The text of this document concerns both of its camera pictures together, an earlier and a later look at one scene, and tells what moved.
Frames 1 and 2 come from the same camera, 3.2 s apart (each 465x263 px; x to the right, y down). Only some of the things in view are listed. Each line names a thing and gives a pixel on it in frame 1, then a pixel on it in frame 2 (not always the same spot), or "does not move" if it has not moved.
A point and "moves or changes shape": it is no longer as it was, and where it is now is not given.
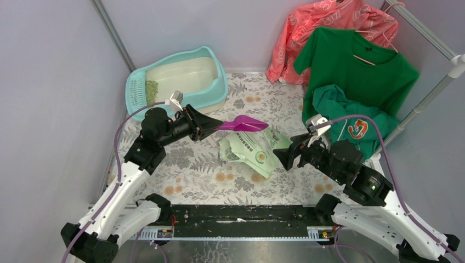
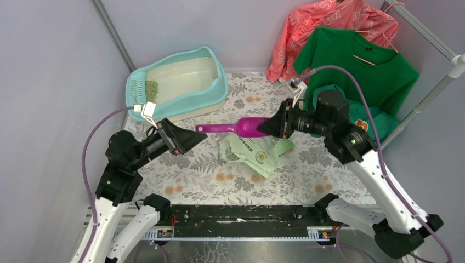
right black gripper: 285,155 → 279,125
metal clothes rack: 457,69 does not move
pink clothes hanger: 368,31 does not move
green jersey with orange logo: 359,130 does not move
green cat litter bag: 254,149 does not move
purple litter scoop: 243,123 moves or changes shape
